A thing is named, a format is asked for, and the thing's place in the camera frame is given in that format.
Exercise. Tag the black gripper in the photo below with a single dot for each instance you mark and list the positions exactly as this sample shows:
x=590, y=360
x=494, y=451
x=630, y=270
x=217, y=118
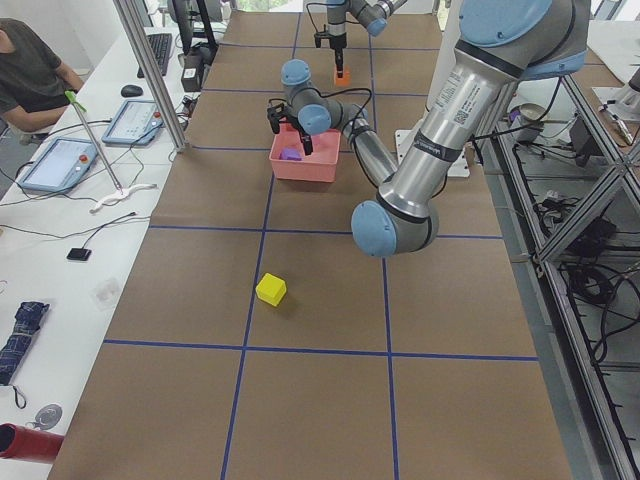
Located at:
x=303, y=136
x=338, y=42

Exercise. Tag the purple foam block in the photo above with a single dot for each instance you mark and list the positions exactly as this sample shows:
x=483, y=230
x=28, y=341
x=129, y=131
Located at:
x=290, y=154

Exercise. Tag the orange foam block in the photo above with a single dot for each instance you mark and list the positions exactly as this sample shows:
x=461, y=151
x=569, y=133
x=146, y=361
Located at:
x=342, y=78

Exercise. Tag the yellow foam block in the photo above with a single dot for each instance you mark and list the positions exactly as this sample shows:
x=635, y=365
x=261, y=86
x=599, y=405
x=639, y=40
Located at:
x=271, y=289

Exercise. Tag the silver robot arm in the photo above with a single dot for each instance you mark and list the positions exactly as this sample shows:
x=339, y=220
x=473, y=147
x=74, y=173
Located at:
x=500, y=43
x=372, y=17

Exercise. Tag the pink plastic bin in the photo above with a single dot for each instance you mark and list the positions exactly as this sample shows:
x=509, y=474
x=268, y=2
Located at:
x=320, y=166

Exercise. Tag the far teach pendant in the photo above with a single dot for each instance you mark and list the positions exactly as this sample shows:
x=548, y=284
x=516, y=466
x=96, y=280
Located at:
x=135, y=124

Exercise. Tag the teach pendant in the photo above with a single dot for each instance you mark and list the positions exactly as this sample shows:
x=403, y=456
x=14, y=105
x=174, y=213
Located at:
x=135, y=124
x=60, y=166

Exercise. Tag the black keyboard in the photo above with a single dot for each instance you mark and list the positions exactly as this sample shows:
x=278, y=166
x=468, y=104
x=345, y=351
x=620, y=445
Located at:
x=161, y=47

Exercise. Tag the black computer mouse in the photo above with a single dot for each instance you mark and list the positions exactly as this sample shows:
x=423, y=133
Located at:
x=131, y=91

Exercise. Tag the grabber stick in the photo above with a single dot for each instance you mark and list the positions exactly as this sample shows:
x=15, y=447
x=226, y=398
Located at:
x=121, y=193

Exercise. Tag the near teach pendant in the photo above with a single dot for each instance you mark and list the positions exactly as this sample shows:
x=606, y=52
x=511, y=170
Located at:
x=60, y=166

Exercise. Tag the small black puck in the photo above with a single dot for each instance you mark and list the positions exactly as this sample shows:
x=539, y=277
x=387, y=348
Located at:
x=80, y=254

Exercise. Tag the seated person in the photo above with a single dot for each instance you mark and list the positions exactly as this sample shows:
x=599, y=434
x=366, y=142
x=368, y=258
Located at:
x=34, y=79

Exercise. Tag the folded blue umbrella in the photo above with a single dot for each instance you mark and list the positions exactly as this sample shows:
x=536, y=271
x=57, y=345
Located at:
x=27, y=323

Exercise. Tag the red cylinder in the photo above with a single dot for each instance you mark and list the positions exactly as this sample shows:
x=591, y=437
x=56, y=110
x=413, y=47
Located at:
x=26, y=444

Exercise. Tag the aluminium frame post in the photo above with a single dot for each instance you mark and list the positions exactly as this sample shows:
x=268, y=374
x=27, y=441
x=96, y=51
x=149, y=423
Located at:
x=143, y=53

